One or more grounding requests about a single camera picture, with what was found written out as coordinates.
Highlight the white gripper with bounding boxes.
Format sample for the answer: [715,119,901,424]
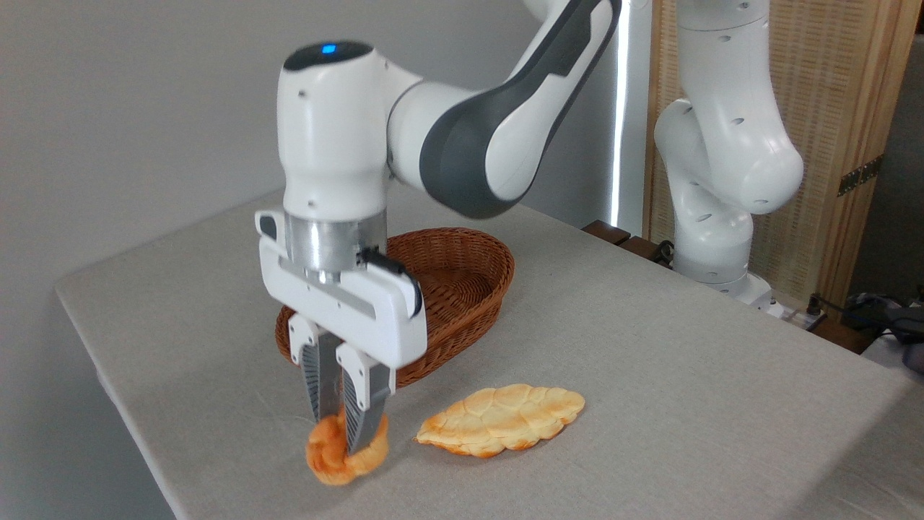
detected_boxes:
[254,209,428,456]

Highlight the round braided orange bread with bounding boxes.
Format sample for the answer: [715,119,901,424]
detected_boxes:
[305,412,391,486]

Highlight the long flat braided bread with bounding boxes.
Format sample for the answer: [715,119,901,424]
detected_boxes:
[413,383,586,459]

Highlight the brown wicker oval basket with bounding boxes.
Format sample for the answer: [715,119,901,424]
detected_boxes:
[275,227,516,389]

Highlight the dark brown wooden block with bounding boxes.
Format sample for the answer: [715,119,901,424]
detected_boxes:
[619,236,661,262]
[582,220,632,246]

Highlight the grey tablecloth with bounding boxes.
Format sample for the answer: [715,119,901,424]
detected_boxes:
[55,181,924,520]

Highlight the white power strip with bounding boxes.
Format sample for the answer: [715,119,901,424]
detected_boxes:
[765,302,825,333]

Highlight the brown wooden board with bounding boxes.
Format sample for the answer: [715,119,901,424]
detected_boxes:
[808,318,878,355]

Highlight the metal screen hinge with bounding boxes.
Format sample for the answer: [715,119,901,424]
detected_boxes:
[837,155,883,197]

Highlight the wooden rattan folding screen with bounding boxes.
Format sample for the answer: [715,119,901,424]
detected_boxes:
[642,0,921,311]

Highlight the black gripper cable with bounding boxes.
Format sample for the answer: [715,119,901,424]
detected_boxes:
[359,248,424,319]

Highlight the black device with cables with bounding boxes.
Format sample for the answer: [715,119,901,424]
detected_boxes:
[837,287,924,374]

